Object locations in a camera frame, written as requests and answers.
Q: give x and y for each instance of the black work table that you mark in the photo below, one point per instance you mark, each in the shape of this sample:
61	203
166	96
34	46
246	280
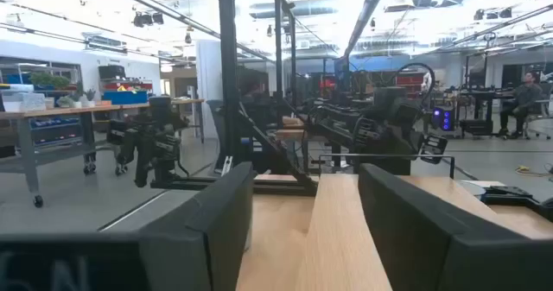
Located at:
477	127

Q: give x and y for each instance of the wooden workbench with grey legs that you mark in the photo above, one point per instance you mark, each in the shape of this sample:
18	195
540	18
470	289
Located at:
26	153

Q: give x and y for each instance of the computer tower with purple lights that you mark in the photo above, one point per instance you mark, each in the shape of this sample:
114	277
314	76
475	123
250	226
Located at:
445	119

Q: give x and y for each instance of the small potted plant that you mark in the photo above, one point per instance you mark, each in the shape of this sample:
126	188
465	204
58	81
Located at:
65	102
89	96

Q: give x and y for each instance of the black aluminium rig frame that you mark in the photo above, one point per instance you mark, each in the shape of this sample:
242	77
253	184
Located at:
227	88
278	45

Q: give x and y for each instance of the blue storage bin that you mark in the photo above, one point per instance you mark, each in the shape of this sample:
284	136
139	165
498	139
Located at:
125	97

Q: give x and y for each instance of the clear plastic box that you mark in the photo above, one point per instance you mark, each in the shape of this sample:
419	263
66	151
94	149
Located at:
26	102

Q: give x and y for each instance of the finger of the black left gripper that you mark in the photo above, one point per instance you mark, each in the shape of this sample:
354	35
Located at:
334	132
337	113

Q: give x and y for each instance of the black track spotlights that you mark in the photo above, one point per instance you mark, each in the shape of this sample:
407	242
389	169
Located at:
147	20

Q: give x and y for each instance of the person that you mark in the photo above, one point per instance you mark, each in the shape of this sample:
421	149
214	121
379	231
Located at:
525	96

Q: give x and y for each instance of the red storage cabinet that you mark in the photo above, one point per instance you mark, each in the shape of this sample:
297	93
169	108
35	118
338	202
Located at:
410	80

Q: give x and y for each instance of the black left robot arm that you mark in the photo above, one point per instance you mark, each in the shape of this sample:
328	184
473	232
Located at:
389	157

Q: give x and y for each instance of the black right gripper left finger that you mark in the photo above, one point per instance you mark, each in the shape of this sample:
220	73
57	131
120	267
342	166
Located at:
173	261

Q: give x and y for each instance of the large green plant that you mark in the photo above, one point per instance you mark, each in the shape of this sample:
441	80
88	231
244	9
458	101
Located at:
49	80

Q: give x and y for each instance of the office chair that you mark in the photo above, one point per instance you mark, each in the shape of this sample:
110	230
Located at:
545	109

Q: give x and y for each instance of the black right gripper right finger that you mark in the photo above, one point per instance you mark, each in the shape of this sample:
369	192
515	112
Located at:
432	256

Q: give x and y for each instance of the long overhead light bar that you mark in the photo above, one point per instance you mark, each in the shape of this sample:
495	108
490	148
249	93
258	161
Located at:
367	10

